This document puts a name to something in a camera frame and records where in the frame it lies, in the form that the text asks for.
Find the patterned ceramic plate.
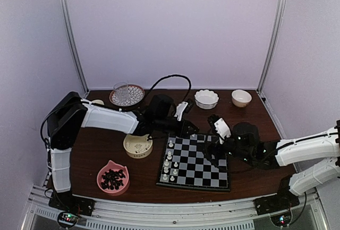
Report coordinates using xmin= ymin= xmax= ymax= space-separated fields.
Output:
xmin=109 ymin=84 xmax=145 ymax=107

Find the right aluminium frame post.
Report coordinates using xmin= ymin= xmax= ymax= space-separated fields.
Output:
xmin=257 ymin=0 xmax=287 ymax=94

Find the white scalloped dish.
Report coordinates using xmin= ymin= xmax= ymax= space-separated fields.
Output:
xmin=194 ymin=90 xmax=219 ymax=110

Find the pink cat-ear bowl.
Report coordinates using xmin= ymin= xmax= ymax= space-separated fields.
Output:
xmin=97 ymin=160 xmax=130 ymax=196

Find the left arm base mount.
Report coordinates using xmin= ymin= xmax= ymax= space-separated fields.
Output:
xmin=48 ymin=193 xmax=95 ymax=216

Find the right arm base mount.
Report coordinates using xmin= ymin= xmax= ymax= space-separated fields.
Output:
xmin=254 ymin=194 xmax=300 ymax=215

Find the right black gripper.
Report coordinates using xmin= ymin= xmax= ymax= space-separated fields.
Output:
xmin=197 ymin=134 xmax=253 ymax=164

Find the cream ribbed mug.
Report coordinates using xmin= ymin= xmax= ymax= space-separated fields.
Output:
xmin=92 ymin=99 xmax=104 ymax=105

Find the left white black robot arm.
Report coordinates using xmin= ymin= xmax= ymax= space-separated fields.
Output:
xmin=40 ymin=91 xmax=199 ymax=211

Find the aluminium frame post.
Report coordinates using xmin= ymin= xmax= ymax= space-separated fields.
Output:
xmin=257 ymin=0 xmax=287 ymax=94
xmin=59 ymin=0 xmax=89 ymax=95

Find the small cream bowl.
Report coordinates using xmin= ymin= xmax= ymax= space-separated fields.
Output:
xmin=231 ymin=90 xmax=252 ymax=108

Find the aluminium front rail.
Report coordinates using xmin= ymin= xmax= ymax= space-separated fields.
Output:
xmin=18 ymin=185 xmax=330 ymax=229

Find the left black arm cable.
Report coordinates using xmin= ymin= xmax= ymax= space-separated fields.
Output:
xmin=147 ymin=74 xmax=192 ymax=108

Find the black white chessboard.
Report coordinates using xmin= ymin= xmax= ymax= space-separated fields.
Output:
xmin=156 ymin=134 xmax=231 ymax=192

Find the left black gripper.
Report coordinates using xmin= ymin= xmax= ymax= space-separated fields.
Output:
xmin=155 ymin=116 xmax=200 ymax=139

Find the pile of black chess pieces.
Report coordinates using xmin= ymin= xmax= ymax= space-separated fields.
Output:
xmin=100 ymin=169 xmax=126 ymax=190

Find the white chess bishop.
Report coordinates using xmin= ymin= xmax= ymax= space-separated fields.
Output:
xmin=168 ymin=140 xmax=174 ymax=148

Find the cream cat-ear bowl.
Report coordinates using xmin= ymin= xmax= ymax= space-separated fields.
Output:
xmin=123 ymin=134 xmax=153 ymax=159

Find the clear drinking glass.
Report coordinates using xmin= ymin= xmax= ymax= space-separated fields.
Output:
xmin=114 ymin=82 xmax=129 ymax=103

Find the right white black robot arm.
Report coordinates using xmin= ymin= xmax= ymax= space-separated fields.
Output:
xmin=205 ymin=115 xmax=339 ymax=210

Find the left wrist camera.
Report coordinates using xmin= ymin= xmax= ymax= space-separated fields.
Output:
xmin=174 ymin=99 xmax=194 ymax=121

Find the left aluminium frame post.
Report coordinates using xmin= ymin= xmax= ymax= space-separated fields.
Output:
xmin=59 ymin=0 xmax=89 ymax=95

